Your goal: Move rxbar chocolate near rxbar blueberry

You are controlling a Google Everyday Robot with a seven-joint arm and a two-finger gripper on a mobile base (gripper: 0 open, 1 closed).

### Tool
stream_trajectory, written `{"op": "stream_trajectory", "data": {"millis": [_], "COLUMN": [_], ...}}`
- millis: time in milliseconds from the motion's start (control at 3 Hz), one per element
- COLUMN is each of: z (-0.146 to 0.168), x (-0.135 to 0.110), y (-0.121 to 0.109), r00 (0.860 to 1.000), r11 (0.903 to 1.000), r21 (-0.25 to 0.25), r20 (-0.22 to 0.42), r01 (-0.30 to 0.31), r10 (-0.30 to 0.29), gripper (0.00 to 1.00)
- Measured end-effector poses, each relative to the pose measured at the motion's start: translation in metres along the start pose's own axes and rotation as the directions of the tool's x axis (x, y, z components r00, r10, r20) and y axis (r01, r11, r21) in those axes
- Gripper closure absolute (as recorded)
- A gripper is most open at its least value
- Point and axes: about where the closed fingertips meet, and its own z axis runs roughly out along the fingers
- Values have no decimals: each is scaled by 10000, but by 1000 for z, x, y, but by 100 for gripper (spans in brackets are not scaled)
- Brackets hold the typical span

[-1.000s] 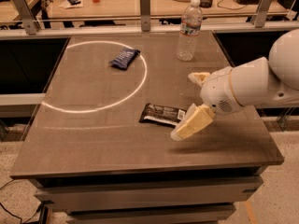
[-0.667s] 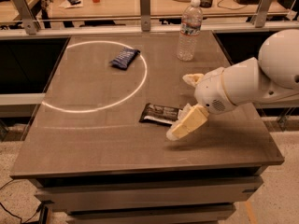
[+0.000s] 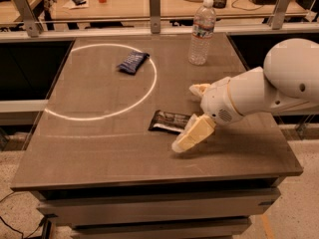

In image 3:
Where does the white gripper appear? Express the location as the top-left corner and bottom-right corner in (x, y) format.
(171, 77), (243, 153)

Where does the dark chocolate rxbar wrapper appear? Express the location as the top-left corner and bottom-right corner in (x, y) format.
(149, 111), (190, 134)

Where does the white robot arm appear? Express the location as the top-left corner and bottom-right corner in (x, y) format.
(171, 38), (319, 152)

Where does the blue blueberry rxbar wrapper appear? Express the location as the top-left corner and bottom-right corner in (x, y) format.
(118, 51), (150, 75)

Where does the clear plastic water bottle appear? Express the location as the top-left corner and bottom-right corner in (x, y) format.
(188, 0), (216, 66)

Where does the black mesh cup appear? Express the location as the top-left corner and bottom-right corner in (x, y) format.
(213, 0), (227, 9)

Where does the grey drawer cabinet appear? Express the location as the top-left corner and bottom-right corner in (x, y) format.
(31, 177), (287, 239)

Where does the black cable on desk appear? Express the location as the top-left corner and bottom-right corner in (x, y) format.
(230, 0), (265, 12)

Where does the metal bracket centre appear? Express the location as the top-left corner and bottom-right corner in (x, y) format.
(149, 0), (160, 34)

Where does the metal bracket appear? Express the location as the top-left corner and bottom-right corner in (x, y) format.
(268, 0), (291, 30)
(13, 0), (43, 37)
(149, 0), (160, 34)

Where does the metal bracket right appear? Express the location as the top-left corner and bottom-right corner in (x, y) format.
(268, 0), (291, 30)

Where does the metal bracket left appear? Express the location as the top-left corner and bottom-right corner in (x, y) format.
(13, 0), (43, 37)

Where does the black floor cable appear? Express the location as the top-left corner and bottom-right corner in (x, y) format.
(0, 191), (48, 239)

